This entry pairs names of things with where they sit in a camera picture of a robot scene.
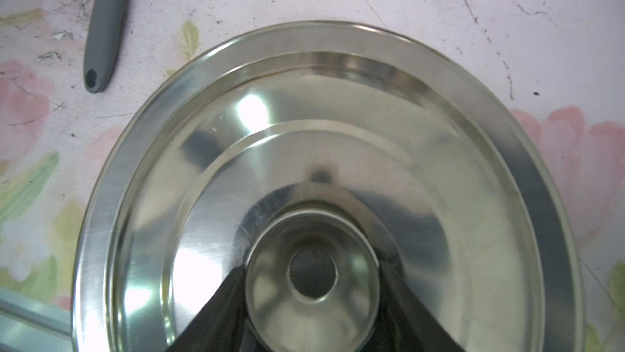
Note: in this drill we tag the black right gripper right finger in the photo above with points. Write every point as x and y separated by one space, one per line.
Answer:
403 322

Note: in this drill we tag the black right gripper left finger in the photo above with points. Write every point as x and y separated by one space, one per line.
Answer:
219 318

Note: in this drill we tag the stainless steel pot lid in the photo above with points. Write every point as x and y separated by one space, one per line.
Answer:
294 175

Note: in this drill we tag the cream spoon with grey handle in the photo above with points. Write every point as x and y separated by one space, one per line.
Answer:
102 44

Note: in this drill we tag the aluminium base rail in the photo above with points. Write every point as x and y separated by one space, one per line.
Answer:
29 325

